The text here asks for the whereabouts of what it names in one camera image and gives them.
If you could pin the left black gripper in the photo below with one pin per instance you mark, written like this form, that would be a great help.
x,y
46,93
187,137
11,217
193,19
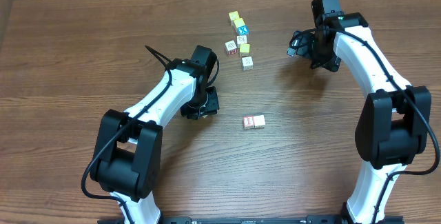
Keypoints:
x,y
201,107

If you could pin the white ladybug wooden block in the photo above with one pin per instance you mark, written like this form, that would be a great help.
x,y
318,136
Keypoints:
x,y
259,121

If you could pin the blue X wooden block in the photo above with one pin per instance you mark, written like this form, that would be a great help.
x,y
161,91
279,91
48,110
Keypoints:
x,y
243,30

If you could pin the yellow wooden block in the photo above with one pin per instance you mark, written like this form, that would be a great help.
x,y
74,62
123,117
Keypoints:
x,y
233,16
238,23

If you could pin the white block red side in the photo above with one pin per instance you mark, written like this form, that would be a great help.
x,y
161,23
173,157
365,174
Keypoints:
x,y
231,47

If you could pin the yellow top wooden block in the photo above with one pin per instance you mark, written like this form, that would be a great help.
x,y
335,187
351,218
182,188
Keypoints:
x,y
233,16

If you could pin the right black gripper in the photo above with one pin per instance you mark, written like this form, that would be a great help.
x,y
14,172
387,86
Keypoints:
x,y
304,45

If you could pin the yellow block middle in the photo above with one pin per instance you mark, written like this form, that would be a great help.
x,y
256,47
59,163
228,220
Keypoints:
x,y
244,49

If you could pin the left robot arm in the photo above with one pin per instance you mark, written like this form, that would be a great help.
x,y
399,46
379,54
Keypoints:
x,y
127,154

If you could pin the white picture block upper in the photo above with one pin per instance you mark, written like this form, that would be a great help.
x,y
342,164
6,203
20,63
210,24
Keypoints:
x,y
241,39

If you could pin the white picture block lower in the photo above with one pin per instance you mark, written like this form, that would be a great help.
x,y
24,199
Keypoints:
x,y
247,63

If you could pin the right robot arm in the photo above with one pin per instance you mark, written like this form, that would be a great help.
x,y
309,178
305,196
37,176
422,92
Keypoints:
x,y
393,136

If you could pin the red I wooden block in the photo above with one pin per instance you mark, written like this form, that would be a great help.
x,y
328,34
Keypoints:
x,y
248,122

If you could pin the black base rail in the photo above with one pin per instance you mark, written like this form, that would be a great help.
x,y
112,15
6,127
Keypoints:
x,y
248,220

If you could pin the white picture block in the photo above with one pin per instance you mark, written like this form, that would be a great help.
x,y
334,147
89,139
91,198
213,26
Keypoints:
x,y
247,63
241,39

